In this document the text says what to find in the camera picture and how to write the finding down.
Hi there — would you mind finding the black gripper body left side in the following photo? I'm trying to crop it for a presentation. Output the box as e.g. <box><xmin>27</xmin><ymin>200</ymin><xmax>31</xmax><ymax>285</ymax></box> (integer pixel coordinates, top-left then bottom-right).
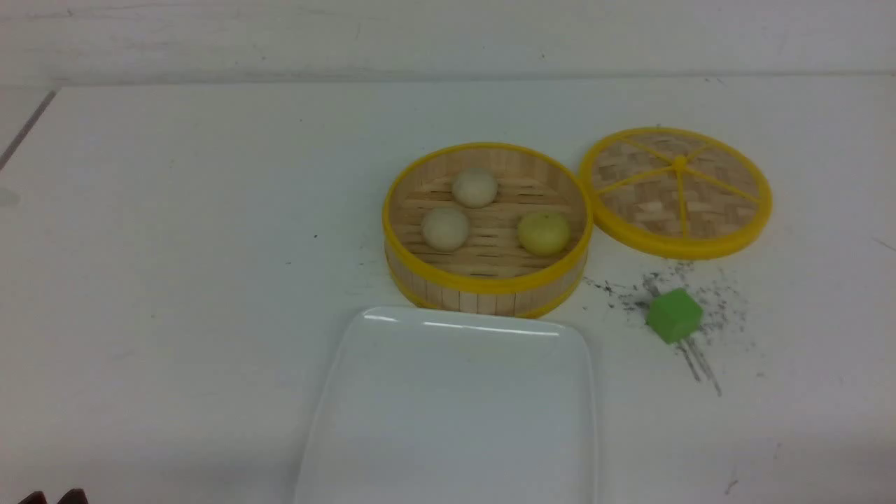
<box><xmin>17</xmin><ymin>488</ymin><xmax>88</xmax><ymax>504</ymax></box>

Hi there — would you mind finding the white steamed bun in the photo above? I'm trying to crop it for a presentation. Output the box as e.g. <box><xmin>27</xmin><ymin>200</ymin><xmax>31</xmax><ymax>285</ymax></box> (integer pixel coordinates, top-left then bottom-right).
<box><xmin>451</xmin><ymin>168</ymin><xmax>498</xmax><ymax>209</ymax></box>
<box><xmin>421</xmin><ymin>207</ymin><xmax>470</xmax><ymax>253</ymax></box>

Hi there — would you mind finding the yellow steamed bun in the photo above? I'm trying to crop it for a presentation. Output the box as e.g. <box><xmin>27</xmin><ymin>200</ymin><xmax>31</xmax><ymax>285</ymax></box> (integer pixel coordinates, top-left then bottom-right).
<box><xmin>517</xmin><ymin>211</ymin><xmax>572</xmax><ymax>256</ymax></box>

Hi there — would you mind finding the white rectangular plate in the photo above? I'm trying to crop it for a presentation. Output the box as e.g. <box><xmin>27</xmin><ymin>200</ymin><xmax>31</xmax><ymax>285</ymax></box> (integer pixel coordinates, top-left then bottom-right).
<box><xmin>293</xmin><ymin>307</ymin><xmax>599</xmax><ymax>503</ymax></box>

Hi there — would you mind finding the bamboo steamer basket yellow rim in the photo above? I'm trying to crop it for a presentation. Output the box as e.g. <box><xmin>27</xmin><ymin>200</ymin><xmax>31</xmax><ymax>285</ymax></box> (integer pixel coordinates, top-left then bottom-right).
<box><xmin>381</xmin><ymin>143</ymin><xmax>594</xmax><ymax>318</ymax></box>

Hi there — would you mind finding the green cube block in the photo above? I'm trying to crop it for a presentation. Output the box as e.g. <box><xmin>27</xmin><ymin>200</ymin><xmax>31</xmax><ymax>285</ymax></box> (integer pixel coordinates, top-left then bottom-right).
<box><xmin>645</xmin><ymin>289</ymin><xmax>704</xmax><ymax>345</ymax></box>

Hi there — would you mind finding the bamboo steamer lid yellow rim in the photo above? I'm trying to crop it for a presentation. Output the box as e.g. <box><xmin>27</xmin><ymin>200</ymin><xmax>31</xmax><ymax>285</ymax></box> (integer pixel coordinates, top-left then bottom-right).
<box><xmin>579</xmin><ymin>125</ymin><xmax>774</xmax><ymax>260</ymax></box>

